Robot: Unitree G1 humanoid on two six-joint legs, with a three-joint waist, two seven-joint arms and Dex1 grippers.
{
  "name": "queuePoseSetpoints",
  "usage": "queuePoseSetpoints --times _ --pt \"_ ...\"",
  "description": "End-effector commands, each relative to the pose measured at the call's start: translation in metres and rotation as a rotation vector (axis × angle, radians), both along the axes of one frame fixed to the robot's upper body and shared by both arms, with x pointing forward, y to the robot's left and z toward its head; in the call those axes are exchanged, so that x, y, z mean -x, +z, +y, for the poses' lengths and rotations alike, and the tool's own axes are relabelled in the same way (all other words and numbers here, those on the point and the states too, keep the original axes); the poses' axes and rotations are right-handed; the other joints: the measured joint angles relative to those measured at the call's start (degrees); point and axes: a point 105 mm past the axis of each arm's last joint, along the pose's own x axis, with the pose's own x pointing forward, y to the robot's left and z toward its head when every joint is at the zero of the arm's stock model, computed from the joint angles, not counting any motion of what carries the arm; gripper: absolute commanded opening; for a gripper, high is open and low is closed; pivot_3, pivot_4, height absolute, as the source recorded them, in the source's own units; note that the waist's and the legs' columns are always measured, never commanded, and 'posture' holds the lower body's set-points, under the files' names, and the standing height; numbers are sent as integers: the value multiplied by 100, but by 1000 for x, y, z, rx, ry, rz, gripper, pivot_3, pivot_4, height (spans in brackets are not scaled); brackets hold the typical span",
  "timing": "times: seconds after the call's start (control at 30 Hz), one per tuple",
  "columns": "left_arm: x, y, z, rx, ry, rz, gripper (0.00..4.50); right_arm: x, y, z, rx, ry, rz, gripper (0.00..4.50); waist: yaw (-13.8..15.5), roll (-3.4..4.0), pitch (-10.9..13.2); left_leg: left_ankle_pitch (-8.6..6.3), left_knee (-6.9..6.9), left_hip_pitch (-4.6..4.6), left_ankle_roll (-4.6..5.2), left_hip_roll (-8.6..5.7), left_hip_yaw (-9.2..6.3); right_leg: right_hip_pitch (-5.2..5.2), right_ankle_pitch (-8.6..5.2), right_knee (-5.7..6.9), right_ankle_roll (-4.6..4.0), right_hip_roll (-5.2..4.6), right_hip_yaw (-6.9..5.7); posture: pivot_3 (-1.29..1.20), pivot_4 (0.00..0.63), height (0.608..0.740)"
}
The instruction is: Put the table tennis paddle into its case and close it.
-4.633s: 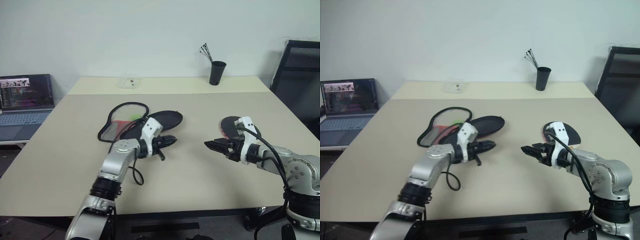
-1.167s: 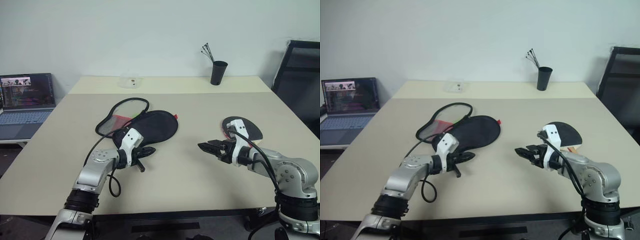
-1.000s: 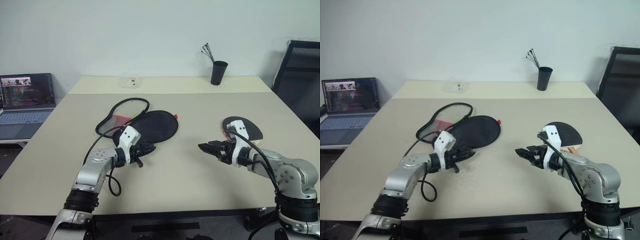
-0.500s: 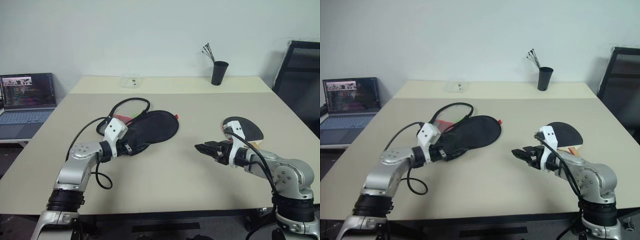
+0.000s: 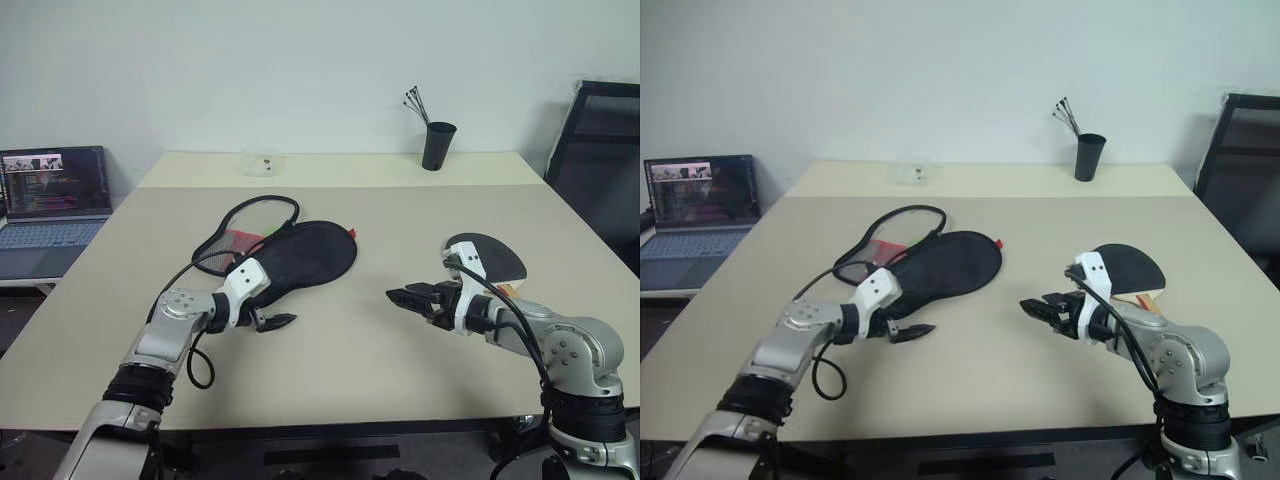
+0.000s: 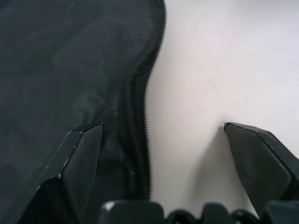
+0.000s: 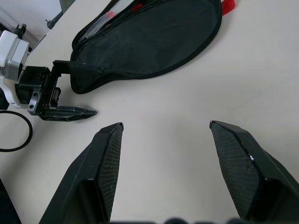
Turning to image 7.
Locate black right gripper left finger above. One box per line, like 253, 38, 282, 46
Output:
38, 121, 124, 224

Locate black tube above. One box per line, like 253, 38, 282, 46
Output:
45, 10, 63, 30

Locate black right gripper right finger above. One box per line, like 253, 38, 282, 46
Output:
209, 120, 299, 224

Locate black red paddle case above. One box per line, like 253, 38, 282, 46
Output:
69, 0, 236, 95

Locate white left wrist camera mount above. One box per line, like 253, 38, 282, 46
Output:
0, 30, 30, 108

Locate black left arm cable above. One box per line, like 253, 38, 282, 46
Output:
0, 23, 34, 153

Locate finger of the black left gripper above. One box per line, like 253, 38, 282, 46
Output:
39, 105, 98, 122
52, 60, 104, 75

